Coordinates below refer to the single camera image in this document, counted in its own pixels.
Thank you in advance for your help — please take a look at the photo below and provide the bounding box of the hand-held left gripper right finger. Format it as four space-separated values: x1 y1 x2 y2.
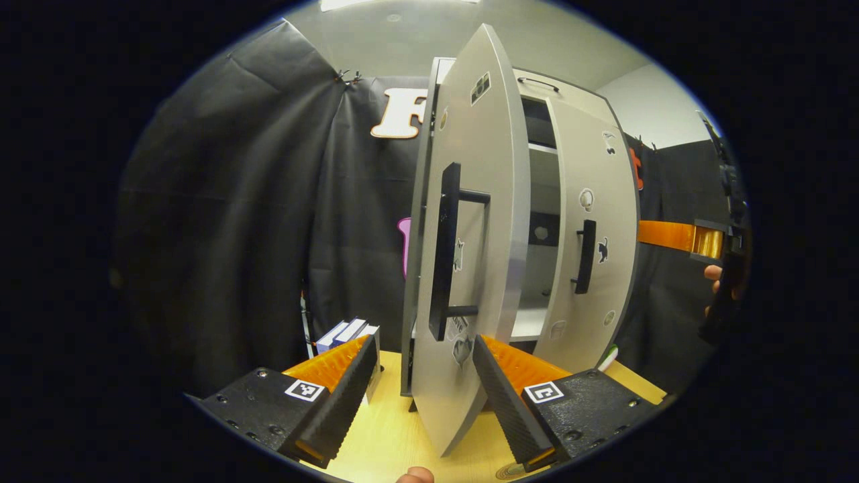
473 333 662 470

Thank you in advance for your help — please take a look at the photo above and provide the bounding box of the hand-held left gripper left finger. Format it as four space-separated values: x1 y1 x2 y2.
200 333 380 469

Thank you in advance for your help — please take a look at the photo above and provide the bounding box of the white cabinet door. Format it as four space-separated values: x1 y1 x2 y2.
534 97 640 373
401 23 532 458

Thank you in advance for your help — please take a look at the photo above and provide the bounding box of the white grey cabinet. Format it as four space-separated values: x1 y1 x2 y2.
401 57 621 398

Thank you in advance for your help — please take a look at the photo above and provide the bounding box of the white blue box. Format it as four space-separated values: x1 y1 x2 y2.
314 317 368 355

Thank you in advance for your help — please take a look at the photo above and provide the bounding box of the white drawer with handle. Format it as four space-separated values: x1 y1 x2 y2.
513 67 611 118

